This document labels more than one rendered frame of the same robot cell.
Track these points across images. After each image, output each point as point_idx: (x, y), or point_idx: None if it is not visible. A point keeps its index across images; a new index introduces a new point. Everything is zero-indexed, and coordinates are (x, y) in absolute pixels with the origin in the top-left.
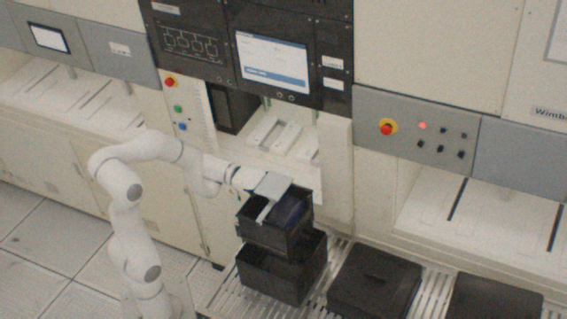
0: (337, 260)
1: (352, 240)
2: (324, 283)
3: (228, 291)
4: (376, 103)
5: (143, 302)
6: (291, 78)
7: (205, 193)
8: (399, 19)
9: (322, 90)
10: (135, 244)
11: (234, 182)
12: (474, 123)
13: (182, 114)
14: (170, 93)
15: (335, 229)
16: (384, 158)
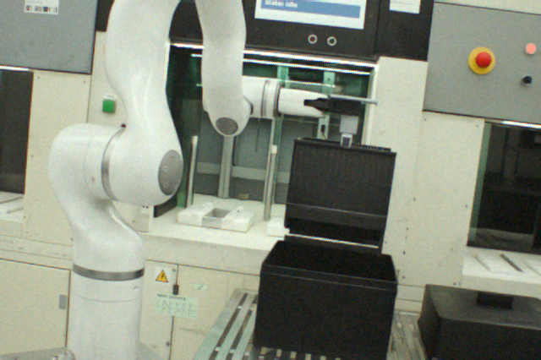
0: (396, 325)
1: (398, 312)
2: (401, 343)
3: (236, 352)
4: (467, 24)
5: (106, 289)
6: (338, 5)
7: (238, 99)
8: None
9: (385, 19)
10: (154, 86)
11: (286, 93)
12: None
13: (111, 119)
14: (103, 79)
15: None
16: (467, 126)
